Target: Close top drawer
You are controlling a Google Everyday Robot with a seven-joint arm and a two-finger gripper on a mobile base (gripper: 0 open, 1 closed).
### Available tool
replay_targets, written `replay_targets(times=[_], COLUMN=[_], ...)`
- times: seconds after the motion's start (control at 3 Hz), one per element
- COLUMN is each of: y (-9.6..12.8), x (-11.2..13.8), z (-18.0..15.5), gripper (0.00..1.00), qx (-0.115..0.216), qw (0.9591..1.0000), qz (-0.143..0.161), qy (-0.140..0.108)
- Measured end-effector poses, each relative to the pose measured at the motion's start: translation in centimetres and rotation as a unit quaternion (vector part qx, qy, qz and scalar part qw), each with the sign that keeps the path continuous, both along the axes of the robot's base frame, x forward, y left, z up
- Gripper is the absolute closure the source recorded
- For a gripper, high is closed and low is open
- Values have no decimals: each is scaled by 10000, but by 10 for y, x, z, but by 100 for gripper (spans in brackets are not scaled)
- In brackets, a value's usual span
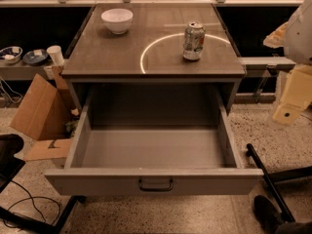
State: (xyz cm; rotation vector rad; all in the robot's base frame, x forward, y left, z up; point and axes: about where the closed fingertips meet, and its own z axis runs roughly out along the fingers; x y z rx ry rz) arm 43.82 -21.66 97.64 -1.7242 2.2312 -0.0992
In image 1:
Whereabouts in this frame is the grey top drawer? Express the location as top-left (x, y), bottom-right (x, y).
top-left (45, 84), bottom-right (262, 196)

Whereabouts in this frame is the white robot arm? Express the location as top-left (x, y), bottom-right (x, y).
top-left (263, 0), bottom-right (312, 126)

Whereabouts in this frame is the grey drawer cabinet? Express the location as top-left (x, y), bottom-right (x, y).
top-left (62, 2), bottom-right (246, 107)

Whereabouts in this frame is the crumpled soda can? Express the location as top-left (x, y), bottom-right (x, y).
top-left (183, 21), bottom-right (206, 60)

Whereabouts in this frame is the white ceramic bowl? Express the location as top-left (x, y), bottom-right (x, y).
top-left (101, 9), bottom-right (134, 34)

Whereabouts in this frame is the brown cardboard box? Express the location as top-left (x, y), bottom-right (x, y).
top-left (11, 66), bottom-right (79, 163)

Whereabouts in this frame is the white paper cup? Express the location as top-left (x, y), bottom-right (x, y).
top-left (47, 45), bottom-right (64, 66)

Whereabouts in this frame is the blue patterned bowl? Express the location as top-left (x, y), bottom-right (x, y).
top-left (22, 49), bottom-right (49, 65)

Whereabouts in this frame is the low grey shelf left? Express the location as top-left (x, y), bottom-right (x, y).
top-left (0, 60), bottom-right (55, 81)

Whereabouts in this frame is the black chair left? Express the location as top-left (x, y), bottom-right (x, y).
top-left (0, 134), bottom-right (86, 234)

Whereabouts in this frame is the grey bowl with items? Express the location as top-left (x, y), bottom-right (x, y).
top-left (0, 46), bottom-right (22, 64)

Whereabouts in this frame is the black shoe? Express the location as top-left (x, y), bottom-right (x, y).
top-left (253, 195), bottom-right (284, 234)

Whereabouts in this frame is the black floor cable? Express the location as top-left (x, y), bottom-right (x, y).
top-left (2, 178), bottom-right (62, 229)

